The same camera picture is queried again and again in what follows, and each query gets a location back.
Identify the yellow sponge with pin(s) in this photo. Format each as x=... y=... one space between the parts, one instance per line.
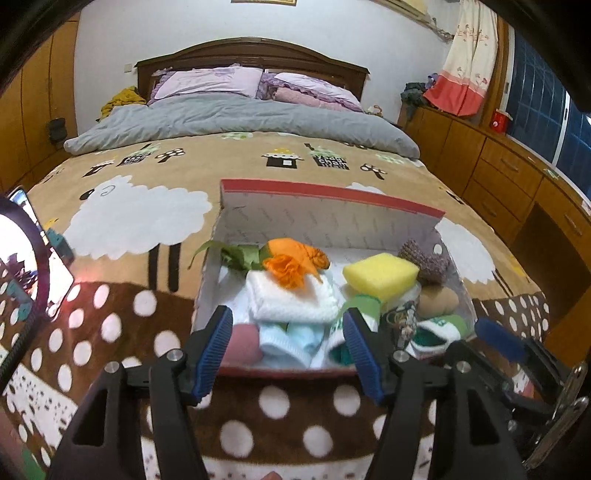
x=378 y=274

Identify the white mesh cloth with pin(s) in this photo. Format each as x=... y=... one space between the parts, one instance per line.
x=291 y=302

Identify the grey knitted slipper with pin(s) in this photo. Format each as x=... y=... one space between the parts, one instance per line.
x=429 y=265

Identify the red container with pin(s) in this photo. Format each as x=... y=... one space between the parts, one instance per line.
x=501 y=121

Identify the wooden headboard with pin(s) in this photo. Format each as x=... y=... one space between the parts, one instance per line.
x=249 y=53

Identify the red cardboard shoebox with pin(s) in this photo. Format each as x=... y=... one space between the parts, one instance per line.
x=323 y=217

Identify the framed picture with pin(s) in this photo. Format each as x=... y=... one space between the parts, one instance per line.
x=263 y=2

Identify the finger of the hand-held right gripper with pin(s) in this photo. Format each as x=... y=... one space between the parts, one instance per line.
x=498 y=339

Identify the printed sheep blanket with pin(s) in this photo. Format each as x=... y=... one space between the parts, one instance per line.
x=138 y=207

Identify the yellow cloth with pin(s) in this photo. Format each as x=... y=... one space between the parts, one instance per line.
x=124 y=97

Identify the wooden dresser cabinet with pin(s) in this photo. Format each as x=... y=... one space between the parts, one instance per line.
x=508 y=161

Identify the lilac ruffled pillow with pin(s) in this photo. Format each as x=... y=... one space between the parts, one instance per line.
x=300 y=81

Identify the dark clothes pile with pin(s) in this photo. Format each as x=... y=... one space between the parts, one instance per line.
x=413 y=92

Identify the orange fabric flower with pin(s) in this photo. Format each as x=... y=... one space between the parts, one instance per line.
x=291 y=263

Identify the small beige ornament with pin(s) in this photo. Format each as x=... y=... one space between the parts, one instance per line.
x=375 y=110

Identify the pink ruffled pillow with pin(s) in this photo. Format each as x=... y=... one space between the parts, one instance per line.
x=293 y=97

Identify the white air conditioner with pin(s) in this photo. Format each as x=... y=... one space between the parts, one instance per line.
x=411 y=4

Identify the beige stocking ball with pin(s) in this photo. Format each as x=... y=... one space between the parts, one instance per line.
x=436 y=300

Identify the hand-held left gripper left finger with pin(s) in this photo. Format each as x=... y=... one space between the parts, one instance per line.
x=210 y=355

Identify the cream and red curtain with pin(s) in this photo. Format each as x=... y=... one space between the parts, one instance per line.
x=466 y=60

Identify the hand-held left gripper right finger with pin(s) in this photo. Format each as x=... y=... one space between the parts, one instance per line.
x=364 y=355

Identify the light blue towel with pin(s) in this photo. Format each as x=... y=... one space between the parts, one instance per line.
x=295 y=341

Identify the grey duvet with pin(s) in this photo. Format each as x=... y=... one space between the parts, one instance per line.
x=231 y=120

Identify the wooden wardrobe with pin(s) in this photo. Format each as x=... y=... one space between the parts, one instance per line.
x=27 y=115

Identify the window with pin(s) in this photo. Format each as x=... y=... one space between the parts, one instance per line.
x=535 y=106

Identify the teal phone stand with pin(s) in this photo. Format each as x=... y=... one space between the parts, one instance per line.
x=60 y=244

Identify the pink cloth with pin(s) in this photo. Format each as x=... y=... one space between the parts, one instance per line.
x=244 y=344

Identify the black bag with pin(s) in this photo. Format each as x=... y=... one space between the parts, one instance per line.
x=57 y=130

